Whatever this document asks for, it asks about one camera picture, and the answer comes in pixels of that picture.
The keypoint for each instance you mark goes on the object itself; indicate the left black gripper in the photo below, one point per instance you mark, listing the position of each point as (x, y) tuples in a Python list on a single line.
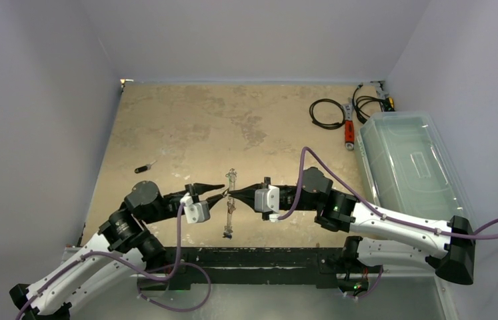
[(199, 188)]

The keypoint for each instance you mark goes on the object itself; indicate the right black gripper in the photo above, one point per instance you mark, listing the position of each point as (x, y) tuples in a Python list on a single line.
[(266, 186)]

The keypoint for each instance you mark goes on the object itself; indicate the silver key holder strip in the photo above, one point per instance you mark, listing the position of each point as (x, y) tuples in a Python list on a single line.
[(228, 228)]

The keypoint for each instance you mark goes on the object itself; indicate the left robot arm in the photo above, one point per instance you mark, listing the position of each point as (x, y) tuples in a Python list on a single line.
[(122, 246)]

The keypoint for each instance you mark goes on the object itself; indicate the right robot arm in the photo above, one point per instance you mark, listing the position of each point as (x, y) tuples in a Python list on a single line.
[(390, 237)]

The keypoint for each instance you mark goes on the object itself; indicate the clear plastic storage bin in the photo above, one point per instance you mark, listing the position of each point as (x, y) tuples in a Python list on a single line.
[(405, 167)]

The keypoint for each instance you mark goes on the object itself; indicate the yellow black connector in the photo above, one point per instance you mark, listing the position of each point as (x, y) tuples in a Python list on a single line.
[(389, 105)]

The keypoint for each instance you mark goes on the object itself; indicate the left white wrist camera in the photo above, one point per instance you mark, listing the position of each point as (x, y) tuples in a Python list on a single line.
[(195, 211)]

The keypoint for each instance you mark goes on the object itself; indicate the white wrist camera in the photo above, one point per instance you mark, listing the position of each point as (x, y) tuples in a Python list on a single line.
[(195, 211), (267, 203)]

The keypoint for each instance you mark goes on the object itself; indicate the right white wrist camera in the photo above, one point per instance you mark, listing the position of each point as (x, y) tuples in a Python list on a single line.
[(267, 203)]

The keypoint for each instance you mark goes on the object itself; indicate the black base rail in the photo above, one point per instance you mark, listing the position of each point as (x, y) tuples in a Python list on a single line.
[(321, 267)]

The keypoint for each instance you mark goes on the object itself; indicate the orange handled tool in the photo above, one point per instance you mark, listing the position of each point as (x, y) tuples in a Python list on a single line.
[(349, 126)]

